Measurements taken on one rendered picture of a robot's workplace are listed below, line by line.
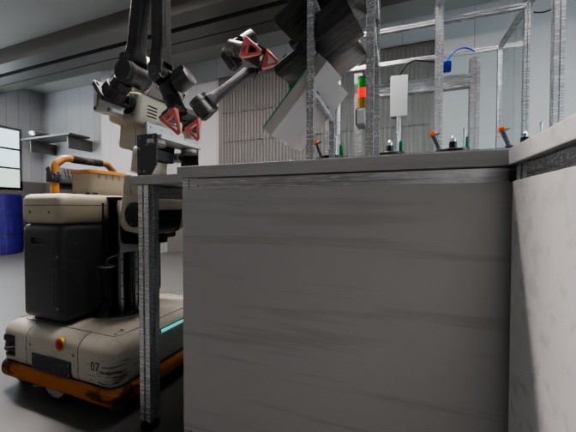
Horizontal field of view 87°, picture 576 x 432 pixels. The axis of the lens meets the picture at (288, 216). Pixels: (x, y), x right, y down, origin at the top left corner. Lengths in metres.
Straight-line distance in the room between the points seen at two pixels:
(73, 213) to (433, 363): 1.35
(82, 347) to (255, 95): 4.20
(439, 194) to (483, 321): 0.25
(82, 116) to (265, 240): 6.96
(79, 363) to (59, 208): 0.59
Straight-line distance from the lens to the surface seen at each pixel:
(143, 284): 1.16
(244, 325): 0.79
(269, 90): 4.90
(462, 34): 4.74
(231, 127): 5.04
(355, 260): 0.67
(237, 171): 0.75
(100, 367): 1.36
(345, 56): 1.21
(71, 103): 7.86
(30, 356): 1.68
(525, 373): 0.66
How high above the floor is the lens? 0.75
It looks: 1 degrees down
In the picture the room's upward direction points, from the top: straight up
